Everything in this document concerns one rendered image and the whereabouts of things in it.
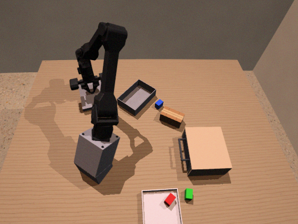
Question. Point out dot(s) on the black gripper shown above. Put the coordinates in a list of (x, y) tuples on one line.
[(86, 78)]

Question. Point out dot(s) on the blue block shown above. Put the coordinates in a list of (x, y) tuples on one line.
[(159, 104)]

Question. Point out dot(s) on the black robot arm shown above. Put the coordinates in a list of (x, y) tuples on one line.
[(104, 109)]

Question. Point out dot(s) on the green block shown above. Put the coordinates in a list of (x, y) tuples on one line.
[(188, 193)]

